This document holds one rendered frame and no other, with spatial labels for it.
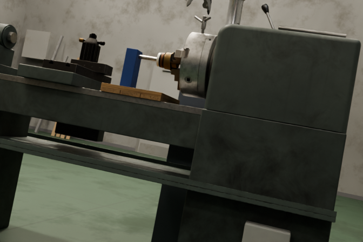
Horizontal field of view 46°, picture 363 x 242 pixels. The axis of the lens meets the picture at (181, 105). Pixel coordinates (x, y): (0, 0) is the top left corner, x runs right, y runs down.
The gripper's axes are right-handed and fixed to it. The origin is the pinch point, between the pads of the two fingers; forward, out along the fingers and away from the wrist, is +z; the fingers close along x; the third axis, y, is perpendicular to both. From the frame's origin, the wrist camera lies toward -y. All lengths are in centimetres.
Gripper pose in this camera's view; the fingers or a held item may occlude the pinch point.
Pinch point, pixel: (199, 9)
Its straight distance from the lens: 218.1
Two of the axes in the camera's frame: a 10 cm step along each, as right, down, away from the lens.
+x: -8.1, -1.8, -5.6
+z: -1.6, 9.8, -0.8
